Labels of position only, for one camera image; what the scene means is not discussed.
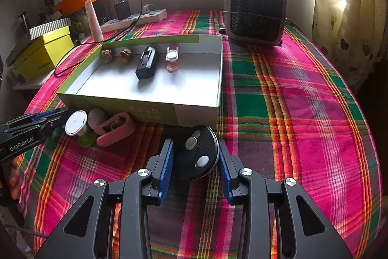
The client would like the plaid pink green tablecloth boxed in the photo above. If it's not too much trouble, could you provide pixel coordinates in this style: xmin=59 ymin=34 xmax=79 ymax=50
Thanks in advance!
xmin=19 ymin=26 xmax=383 ymax=258

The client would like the open white green box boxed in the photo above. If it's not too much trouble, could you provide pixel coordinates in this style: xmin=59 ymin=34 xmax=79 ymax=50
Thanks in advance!
xmin=57 ymin=34 xmax=223 ymax=129

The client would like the black round disc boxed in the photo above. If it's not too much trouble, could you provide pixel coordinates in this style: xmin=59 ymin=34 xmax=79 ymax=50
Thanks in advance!
xmin=174 ymin=125 xmax=220 ymax=181

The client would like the brown walnut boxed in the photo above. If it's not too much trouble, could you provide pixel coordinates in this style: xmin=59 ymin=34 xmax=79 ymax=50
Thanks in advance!
xmin=99 ymin=49 xmax=114 ymax=64
xmin=118 ymin=49 xmax=134 ymax=65

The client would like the white power strip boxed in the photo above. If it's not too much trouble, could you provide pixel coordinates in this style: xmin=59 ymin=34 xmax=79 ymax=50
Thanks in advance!
xmin=101 ymin=9 xmax=167 ymax=33

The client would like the grey black mini heater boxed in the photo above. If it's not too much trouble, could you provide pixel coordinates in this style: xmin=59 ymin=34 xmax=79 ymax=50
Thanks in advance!
xmin=224 ymin=0 xmax=287 ymax=47

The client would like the pink clip with dial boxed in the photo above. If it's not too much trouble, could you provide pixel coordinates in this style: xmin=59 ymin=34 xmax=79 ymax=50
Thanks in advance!
xmin=165 ymin=46 xmax=179 ymax=72

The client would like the person's left hand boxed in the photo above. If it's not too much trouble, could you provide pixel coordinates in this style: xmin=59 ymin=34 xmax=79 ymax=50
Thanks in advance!
xmin=8 ymin=157 xmax=21 ymax=200

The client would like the black rectangular device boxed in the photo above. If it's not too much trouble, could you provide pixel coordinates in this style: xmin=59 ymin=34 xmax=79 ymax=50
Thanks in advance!
xmin=136 ymin=46 xmax=160 ymax=80

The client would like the small translucent round jar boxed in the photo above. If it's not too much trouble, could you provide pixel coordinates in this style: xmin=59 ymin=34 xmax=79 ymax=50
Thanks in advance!
xmin=88 ymin=108 xmax=106 ymax=129

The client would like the cream heart curtain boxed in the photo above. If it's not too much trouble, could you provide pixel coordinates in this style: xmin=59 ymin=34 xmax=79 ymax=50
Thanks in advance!
xmin=312 ymin=0 xmax=387 ymax=91

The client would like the striped white box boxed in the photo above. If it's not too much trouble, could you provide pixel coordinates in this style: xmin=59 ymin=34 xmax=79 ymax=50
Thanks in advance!
xmin=28 ymin=18 xmax=71 ymax=40

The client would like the pink carabiner clip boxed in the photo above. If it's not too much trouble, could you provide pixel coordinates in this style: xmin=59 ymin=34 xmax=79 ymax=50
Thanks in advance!
xmin=94 ymin=112 xmax=136 ymax=147

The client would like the yellow box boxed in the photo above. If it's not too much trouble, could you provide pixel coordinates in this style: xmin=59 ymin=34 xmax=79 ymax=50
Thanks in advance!
xmin=15 ymin=26 xmax=74 ymax=82

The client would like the white plug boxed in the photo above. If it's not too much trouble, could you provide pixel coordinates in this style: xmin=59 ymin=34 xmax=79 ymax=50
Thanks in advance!
xmin=141 ymin=3 xmax=159 ymax=14

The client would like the black charger cable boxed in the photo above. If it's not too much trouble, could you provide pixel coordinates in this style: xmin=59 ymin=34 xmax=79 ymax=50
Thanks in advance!
xmin=53 ymin=0 xmax=144 ymax=78

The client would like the black charger adapter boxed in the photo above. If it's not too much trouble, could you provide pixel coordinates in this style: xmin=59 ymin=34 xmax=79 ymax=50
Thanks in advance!
xmin=114 ymin=0 xmax=131 ymax=20

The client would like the cream lotion tube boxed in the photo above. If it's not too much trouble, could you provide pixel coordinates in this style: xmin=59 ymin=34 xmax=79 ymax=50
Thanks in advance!
xmin=85 ymin=0 xmax=104 ymax=42

